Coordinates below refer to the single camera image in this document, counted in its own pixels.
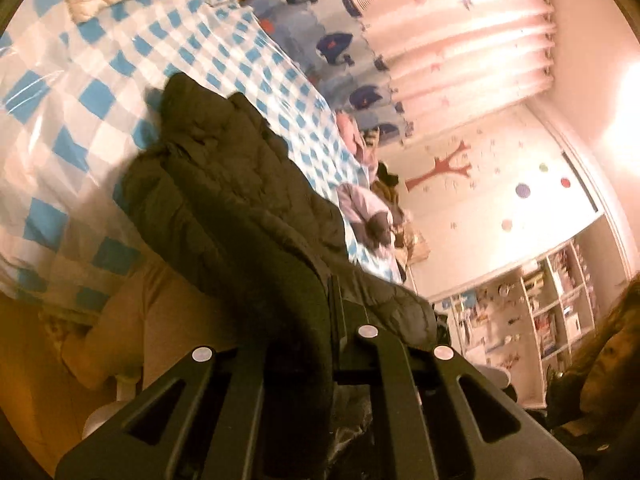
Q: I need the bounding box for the person's leg in beige pants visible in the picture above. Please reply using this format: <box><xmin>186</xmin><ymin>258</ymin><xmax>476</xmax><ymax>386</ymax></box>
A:
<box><xmin>60</xmin><ymin>255</ymin><xmax>241</xmax><ymax>391</ymax></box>

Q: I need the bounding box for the whale print curtain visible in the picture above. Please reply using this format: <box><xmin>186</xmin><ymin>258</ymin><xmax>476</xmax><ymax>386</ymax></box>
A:
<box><xmin>240</xmin><ymin>0</ymin><xmax>558</xmax><ymax>141</ymax></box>

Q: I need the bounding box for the blue white checkered bed cover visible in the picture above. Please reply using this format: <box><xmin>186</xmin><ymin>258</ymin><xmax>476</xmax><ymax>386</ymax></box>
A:
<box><xmin>0</xmin><ymin>0</ymin><xmax>408</xmax><ymax>311</ymax></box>

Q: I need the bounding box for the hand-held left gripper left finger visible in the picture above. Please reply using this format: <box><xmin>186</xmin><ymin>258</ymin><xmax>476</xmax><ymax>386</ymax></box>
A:
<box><xmin>54</xmin><ymin>345</ymin><xmax>268</xmax><ymax>480</ymax></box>

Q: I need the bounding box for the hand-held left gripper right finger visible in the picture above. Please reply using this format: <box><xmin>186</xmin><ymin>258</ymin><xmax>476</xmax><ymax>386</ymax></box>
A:
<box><xmin>327</xmin><ymin>275</ymin><xmax>585</xmax><ymax>480</ymax></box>

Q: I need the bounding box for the white bookshelf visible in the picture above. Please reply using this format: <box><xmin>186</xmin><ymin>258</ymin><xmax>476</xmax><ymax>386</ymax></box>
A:
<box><xmin>432</xmin><ymin>237</ymin><xmax>601</xmax><ymax>406</ymax></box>

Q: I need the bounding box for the pink puffy garment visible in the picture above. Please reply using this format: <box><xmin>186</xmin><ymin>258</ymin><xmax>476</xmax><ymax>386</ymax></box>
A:
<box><xmin>337</xmin><ymin>182</ymin><xmax>396</xmax><ymax>248</ymax></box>

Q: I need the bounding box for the black puffer jacket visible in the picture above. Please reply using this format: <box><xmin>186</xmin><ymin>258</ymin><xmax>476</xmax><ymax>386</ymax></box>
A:
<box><xmin>115</xmin><ymin>72</ymin><xmax>441</xmax><ymax>466</ymax></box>

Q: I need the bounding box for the white plastic object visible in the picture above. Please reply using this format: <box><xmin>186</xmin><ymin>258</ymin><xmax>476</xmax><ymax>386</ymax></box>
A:
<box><xmin>80</xmin><ymin>370</ymin><xmax>146</xmax><ymax>441</ymax></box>

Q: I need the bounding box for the dark brown clothes pile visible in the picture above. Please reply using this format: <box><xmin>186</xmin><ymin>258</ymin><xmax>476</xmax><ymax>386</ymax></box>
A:
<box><xmin>372</xmin><ymin>160</ymin><xmax>416</xmax><ymax>226</ymax></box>

